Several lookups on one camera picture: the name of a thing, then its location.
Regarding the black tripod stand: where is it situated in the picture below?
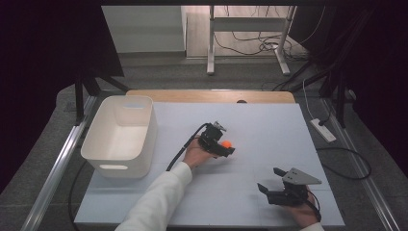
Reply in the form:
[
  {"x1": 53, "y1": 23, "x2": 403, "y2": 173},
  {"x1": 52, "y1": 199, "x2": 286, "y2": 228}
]
[
  {"x1": 73, "y1": 71, "x2": 131, "y2": 125},
  {"x1": 319, "y1": 68, "x2": 348, "y2": 129}
]

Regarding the metal floor rail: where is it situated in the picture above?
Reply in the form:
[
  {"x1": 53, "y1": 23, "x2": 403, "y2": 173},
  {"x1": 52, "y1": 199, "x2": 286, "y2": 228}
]
[
  {"x1": 320, "y1": 95, "x2": 402, "y2": 231},
  {"x1": 20, "y1": 95, "x2": 98, "y2": 231}
]

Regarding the tangle of black floor cables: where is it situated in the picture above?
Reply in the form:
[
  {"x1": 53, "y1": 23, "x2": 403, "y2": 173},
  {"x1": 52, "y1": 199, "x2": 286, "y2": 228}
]
[{"x1": 213, "y1": 5, "x2": 326, "y2": 62}]

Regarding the white power strip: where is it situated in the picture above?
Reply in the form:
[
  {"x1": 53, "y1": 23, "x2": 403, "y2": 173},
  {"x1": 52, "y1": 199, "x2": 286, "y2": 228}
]
[{"x1": 310, "y1": 117, "x2": 338, "y2": 143}]

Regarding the white metal stand frame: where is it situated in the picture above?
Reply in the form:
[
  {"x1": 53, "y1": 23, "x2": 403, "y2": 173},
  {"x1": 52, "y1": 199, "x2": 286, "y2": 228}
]
[{"x1": 206, "y1": 5, "x2": 298, "y2": 77}]

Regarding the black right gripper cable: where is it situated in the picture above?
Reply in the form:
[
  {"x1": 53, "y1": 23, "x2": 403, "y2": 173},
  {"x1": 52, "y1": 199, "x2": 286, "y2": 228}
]
[{"x1": 304, "y1": 188, "x2": 322, "y2": 223}]

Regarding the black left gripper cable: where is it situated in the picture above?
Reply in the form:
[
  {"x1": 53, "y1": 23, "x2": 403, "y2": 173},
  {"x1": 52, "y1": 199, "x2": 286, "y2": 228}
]
[{"x1": 166, "y1": 122, "x2": 212, "y2": 172}]

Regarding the person's right hand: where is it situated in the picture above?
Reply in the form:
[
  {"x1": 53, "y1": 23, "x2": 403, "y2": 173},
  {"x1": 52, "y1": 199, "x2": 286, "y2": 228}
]
[{"x1": 283, "y1": 192, "x2": 322, "y2": 229}]

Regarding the black thin floor cable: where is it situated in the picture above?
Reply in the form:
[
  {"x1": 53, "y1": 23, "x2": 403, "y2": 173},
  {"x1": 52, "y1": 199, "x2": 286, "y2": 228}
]
[{"x1": 66, "y1": 159, "x2": 89, "y2": 231}]

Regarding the pale blue board mat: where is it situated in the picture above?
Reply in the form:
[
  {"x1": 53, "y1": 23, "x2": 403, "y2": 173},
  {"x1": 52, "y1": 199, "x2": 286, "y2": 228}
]
[{"x1": 73, "y1": 101, "x2": 346, "y2": 228}]

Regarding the white plastic bin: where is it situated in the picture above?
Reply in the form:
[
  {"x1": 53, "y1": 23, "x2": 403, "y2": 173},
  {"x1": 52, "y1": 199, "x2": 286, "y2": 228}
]
[{"x1": 80, "y1": 94, "x2": 159, "y2": 179}]

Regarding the person's left hand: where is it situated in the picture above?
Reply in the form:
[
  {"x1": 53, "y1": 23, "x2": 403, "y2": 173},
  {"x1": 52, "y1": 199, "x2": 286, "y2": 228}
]
[{"x1": 182, "y1": 138, "x2": 219, "y2": 170}]

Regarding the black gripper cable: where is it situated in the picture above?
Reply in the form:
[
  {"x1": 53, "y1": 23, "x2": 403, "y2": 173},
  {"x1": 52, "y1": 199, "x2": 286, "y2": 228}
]
[
  {"x1": 166, "y1": 122, "x2": 212, "y2": 172},
  {"x1": 304, "y1": 188, "x2": 322, "y2": 223}
]

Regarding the white cabinet panel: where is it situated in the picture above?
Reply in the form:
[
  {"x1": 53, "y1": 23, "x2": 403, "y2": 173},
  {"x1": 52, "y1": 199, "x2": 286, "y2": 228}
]
[{"x1": 101, "y1": 5, "x2": 188, "y2": 54}]

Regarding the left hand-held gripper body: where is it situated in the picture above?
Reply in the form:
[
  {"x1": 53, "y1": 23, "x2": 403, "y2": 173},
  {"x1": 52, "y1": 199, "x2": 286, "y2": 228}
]
[{"x1": 197, "y1": 120, "x2": 227, "y2": 156}]

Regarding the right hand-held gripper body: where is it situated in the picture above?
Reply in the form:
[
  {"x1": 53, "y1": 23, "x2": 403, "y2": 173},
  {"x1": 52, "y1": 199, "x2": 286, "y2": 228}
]
[{"x1": 267, "y1": 167, "x2": 323, "y2": 207}]

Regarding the white power strip cable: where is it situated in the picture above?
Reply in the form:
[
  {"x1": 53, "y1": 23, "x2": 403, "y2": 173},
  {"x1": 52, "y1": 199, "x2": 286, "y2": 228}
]
[{"x1": 302, "y1": 78, "x2": 318, "y2": 121}]

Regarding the black looped floor cable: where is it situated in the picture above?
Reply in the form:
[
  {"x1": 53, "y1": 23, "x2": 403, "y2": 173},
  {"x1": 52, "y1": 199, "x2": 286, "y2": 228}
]
[{"x1": 316, "y1": 146, "x2": 372, "y2": 181}]

